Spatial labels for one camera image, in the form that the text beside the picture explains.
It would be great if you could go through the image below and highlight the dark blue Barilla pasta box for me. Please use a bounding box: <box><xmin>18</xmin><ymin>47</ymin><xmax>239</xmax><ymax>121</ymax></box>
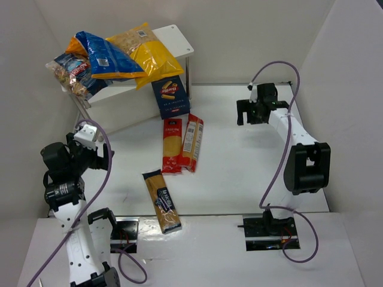
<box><xmin>151</xmin><ymin>75</ymin><xmax>190</xmax><ymax>120</ymax></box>

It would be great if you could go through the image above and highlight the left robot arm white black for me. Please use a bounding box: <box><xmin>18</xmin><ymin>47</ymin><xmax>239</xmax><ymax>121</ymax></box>
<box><xmin>41</xmin><ymin>133</ymin><xmax>120</xmax><ymax>286</ymax></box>

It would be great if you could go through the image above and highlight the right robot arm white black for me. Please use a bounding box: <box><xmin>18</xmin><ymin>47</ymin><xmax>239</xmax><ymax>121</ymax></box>
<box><xmin>236</xmin><ymin>83</ymin><xmax>331</xmax><ymax>236</ymax></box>

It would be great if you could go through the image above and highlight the white two-tier shelf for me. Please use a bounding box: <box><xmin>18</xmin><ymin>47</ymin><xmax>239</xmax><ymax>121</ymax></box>
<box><xmin>63</xmin><ymin>25</ymin><xmax>194</xmax><ymax>134</ymax></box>

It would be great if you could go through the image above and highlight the blue and orange pasta bag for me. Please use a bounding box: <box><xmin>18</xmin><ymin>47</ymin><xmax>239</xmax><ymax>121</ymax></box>
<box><xmin>65</xmin><ymin>31</ymin><xmax>147</xmax><ymax>81</ymax></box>

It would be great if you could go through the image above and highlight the yellow pasta bag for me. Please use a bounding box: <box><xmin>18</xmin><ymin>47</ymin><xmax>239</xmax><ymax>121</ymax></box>
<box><xmin>106</xmin><ymin>22</ymin><xmax>184</xmax><ymax>89</ymax></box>

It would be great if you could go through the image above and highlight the red spaghetti bag back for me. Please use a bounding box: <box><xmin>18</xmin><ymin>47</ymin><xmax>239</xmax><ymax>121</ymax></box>
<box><xmin>178</xmin><ymin>114</ymin><xmax>204</xmax><ymax>173</ymax></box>

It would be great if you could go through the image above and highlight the red spaghetti bag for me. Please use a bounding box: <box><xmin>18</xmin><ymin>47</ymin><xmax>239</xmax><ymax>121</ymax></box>
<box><xmin>162</xmin><ymin>118</ymin><xmax>182</xmax><ymax>173</ymax></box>
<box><xmin>178</xmin><ymin>114</ymin><xmax>204</xmax><ymax>173</ymax></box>

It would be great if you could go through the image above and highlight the red spaghetti bag front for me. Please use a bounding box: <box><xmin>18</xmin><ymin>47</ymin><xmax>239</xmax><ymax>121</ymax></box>
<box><xmin>162</xmin><ymin>118</ymin><xmax>182</xmax><ymax>173</ymax></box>

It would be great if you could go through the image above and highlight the dark blue La Sicilia spaghetti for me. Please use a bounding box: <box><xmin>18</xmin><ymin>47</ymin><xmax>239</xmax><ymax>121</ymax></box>
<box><xmin>142</xmin><ymin>169</ymin><xmax>182</xmax><ymax>234</ymax></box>

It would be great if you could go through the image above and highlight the clear blue fusilli bag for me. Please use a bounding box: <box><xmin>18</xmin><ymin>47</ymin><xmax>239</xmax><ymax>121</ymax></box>
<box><xmin>45</xmin><ymin>53</ymin><xmax>113</xmax><ymax>100</ymax></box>

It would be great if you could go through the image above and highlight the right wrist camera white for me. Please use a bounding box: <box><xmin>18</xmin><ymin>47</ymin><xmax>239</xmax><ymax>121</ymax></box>
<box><xmin>247</xmin><ymin>82</ymin><xmax>258</xmax><ymax>103</ymax></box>

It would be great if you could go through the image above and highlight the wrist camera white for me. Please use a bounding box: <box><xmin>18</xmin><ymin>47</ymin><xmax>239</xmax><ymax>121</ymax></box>
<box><xmin>74</xmin><ymin>124</ymin><xmax>98</xmax><ymax>151</ymax></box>
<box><xmin>247</xmin><ymin>82</ymin><xmax>258</xmax><ymax>103</ymax></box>

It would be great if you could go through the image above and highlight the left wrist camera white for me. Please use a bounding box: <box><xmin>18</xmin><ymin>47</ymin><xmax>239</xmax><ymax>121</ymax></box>
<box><xmin>74</xmin><ymin>124</ymin><xmax>98</xmax><ymax>151</ymax></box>

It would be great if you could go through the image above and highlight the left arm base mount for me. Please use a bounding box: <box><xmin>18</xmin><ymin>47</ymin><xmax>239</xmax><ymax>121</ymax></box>
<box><xmin>110</xmin><ymin>216</ymin><xmax>139</xmax><ymax>254</ymax></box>

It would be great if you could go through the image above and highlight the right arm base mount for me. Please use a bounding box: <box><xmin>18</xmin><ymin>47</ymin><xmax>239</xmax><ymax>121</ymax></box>
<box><xmin>238</xmin><ymin>216</ymin><xmax>300</xmax><ymax>251</ymax></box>

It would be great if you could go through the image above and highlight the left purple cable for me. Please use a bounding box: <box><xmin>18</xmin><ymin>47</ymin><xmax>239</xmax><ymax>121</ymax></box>
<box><xmin>26</xmin><ymin>118</ymin><xmax>148</xmax><ymax>287</ymax></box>

